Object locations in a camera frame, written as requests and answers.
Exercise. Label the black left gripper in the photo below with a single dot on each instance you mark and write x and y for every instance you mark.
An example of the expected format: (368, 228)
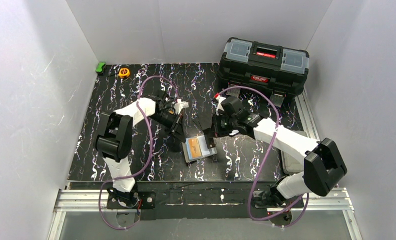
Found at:
(176, 124)

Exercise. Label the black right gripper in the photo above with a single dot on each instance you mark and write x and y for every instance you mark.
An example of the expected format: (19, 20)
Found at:
(216, 129)

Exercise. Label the orange credit card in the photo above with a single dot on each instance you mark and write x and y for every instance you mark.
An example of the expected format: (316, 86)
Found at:
(193, 148)

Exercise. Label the grey blue card holder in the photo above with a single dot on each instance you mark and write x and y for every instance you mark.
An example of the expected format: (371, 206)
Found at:
(207, 150)

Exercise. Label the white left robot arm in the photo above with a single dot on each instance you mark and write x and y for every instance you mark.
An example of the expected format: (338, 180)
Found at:
(115, 131)

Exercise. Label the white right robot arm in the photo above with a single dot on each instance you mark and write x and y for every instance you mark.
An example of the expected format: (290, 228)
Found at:
(323, 165)

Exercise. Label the yellow tape measure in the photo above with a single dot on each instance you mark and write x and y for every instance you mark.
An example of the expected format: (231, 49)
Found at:
(124, 72)

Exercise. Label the black toolbox with clear lids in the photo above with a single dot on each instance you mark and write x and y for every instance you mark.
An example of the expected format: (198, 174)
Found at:
(277, 72)

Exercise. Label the green small tool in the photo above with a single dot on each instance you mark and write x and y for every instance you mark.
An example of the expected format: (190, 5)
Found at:
(100, 68)

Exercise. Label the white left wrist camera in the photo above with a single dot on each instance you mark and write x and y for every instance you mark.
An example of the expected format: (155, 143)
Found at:
(180, 105)

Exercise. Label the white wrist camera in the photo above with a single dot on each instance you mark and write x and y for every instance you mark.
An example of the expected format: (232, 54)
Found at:
(219, 99)
(180, 105)

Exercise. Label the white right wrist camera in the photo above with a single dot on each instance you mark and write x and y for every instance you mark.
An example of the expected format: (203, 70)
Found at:
(219, 99)

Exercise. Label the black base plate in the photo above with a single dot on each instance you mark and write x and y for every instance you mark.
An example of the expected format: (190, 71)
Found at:
(160, 200)

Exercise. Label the aluminium frame rails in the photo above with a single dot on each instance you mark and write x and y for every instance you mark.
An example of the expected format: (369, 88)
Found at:
(86, 200)

